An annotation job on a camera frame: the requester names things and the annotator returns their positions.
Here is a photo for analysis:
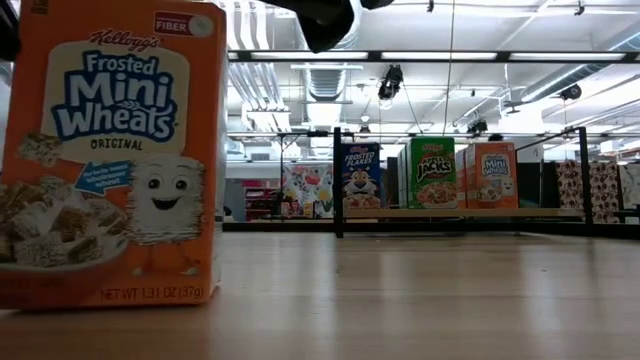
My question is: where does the red storage shelf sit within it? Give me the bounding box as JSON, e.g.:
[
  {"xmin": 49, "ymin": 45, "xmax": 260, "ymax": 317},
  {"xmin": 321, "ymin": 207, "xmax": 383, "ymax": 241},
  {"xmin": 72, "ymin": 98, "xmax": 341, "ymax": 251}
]
[{"xmin": 242, "ymin": 179, "xmax": 281, "ymax": 221}]

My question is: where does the silver ceiling ventilation duct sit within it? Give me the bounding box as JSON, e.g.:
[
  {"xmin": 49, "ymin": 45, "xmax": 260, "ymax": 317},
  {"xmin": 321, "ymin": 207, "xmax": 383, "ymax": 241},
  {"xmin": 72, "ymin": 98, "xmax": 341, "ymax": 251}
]
[{"xmin": 292, "ymin": 0, "xmax": 364, "ymax": 129}]

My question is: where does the black aluminium rig frame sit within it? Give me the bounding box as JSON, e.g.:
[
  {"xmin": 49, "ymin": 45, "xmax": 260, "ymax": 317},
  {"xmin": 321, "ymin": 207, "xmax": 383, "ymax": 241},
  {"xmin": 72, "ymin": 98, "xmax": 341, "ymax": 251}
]
[{"xmin": 222, "ymin": 219, "xmax": 640, "ymax": 240}]

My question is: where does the black divider panel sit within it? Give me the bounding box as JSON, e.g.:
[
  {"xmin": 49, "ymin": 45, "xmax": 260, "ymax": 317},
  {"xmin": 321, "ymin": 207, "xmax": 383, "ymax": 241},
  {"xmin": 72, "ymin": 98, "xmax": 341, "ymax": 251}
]
[{"xmin": 517, "ymin": 162, "xmax": 557, "ymax": 209}]

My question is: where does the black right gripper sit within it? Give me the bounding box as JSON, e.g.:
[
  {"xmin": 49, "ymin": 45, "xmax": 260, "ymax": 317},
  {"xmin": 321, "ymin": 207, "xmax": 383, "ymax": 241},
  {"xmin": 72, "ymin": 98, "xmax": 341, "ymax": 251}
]
[{"xmin": 264, "ymin": 0, "xmax": 396, "ymax": 55}]

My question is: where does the blue Frosted Flakes cereal box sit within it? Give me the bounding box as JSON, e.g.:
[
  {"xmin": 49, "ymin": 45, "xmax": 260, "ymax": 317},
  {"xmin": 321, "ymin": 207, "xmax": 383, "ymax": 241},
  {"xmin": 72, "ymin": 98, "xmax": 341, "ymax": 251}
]
[{"xmin": 342, "ymin": 143, "xmax": 382, "ymax": 210}]

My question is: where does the black background station frame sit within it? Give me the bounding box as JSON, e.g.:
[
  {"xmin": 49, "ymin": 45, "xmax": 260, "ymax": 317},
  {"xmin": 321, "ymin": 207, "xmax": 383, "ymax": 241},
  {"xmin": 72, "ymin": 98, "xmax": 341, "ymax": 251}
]
[{"xmin": 227, "ymin": 129, "xmax": 335, "ymax": 224}]

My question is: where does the floral patterned curtain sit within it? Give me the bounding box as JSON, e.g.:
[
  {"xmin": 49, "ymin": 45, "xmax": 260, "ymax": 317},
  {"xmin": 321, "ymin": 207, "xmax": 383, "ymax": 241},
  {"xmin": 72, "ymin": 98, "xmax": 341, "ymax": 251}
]
[{"xmin": 282, "ymin": 163, "xmax": 335, "ymax": 220}]

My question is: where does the LED light bar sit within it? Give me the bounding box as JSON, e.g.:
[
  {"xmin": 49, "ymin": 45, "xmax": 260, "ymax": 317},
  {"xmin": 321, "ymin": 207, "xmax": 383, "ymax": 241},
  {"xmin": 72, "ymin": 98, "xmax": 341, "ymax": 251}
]
[{"xmin": 227, "ymin": 48, "xmax": 640, "ymax": 64}]

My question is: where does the brown patterned curtain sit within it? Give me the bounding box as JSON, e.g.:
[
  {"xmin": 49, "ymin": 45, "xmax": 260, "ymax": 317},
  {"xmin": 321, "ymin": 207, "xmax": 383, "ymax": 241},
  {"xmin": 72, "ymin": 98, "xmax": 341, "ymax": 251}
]
[{"xmin": 555, "ymin": 159, "xmax": 640, "ymax": 225}]

